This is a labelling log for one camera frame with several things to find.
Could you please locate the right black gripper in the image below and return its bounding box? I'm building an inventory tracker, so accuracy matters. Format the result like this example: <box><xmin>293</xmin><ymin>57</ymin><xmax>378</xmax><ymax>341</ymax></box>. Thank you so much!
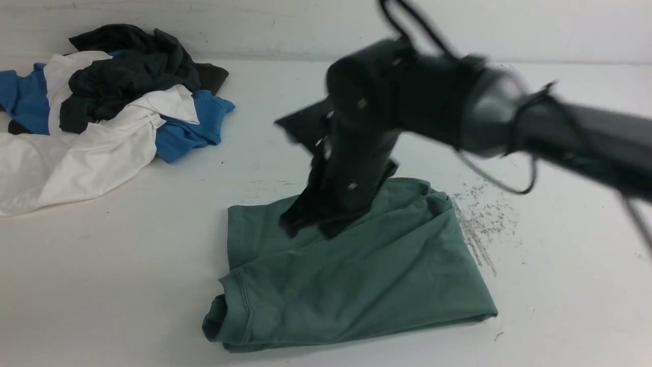
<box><xmin>279</xmin><ymin>122</ymin><xmax>399</xmax><ymax>239</ymax></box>

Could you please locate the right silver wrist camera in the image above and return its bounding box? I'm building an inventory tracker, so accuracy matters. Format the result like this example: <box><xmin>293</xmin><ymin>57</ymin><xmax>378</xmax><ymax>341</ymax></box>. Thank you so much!
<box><xmin>274</xmin><ymin>99</ymin><xmax>334</xmax><ymax>155</ymax></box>

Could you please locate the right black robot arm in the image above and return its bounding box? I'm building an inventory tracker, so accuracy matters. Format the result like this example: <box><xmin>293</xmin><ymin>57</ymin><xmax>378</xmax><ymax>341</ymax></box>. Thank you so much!
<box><xmin>276</xmin><ymin>39</ymin><xmax>651</xmax><ymax>239</ymax></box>

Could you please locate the green long-sleeve top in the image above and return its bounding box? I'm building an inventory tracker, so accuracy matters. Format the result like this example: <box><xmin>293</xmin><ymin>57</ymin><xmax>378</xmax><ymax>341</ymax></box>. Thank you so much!
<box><xmin>202</xmin><ymin>177</ymin><xmax>498</xmax><ymax>353</ymax></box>

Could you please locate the dark grey garment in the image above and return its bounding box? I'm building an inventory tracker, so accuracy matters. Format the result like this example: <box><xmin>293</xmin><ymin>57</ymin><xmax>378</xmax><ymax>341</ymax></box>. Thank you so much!
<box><xmin>44</xmin><ymin>24</ymin><xmax>202</xmax><ymax>134</ymax></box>

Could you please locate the right black camera cable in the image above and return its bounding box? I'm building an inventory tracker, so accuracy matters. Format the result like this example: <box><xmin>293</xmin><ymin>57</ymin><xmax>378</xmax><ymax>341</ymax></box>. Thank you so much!
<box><xmin>377</xmin><ymin>0</ymin><xmax>652</xmax><ymax>255</ymax></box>

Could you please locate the white garment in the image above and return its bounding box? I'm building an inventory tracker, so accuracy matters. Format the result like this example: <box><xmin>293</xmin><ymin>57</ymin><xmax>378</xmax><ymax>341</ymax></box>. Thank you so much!
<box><xmin>0</xmin><ymin>51</ymin><xmax>200</xmax><ymax>217</ymax></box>

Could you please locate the blue garment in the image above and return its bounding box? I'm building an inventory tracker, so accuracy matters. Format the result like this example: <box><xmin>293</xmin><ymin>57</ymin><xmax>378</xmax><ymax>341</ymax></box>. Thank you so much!
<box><xmin>1</xmin><ymin>63</ymin><xmax>235</xmax><ymax>164</ymax></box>

